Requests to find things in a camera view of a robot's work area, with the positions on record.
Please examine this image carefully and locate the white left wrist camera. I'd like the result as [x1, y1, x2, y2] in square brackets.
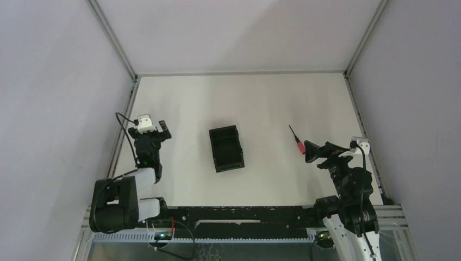
[136, 114, 158, 134]

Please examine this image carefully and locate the red black screwdriver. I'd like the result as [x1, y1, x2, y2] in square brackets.
[289, 125, 306, 154]

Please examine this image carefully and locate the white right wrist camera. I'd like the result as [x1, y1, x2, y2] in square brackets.
[339, 136, 370, 157]

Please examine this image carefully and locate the black cable at base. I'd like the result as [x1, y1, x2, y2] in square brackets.
[146, 218, 197, 261]

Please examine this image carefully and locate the black mounting rail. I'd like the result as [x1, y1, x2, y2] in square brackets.
[163, 206, 324, 240]

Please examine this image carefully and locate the black left camera cable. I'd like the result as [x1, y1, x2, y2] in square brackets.
[115, 111, 140, 169]

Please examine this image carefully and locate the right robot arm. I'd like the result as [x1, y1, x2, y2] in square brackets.
[304, 137, 382, 260]

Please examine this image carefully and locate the black camera cable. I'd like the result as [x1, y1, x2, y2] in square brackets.
[115, 111, 140, 169]
[350, 141, 377, 261]

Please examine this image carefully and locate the small electronics board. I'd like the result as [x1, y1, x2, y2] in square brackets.
[154, 232, 173, 241]

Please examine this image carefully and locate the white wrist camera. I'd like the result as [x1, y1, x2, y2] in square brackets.
[136, 114, 158, 134]
[339, 136, 370, 157]

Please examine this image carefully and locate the black right camera cable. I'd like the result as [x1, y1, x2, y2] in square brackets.
[350, 141, 377, 261]

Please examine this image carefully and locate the black plastic bin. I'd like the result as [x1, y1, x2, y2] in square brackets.
[209, 125, 245, 173]

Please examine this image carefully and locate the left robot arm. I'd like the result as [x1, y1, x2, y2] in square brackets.
[89, 117, 172, 234]

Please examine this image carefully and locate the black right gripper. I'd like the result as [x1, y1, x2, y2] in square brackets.
[304, 139, 357, 200]

